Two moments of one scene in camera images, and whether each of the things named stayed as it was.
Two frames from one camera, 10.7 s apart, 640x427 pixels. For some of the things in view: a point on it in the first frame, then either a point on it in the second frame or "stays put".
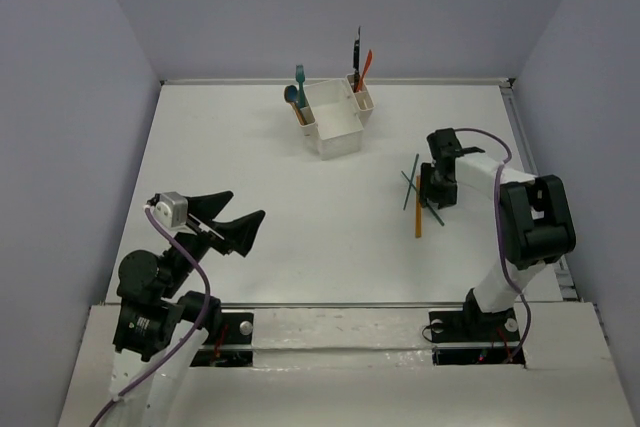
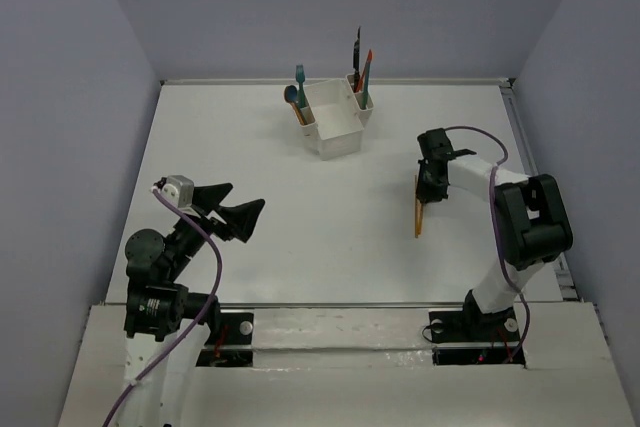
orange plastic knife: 368,64 stays put
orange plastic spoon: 298,114 stays put
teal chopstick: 408,193 -> 366,85
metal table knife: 356,61 stays put
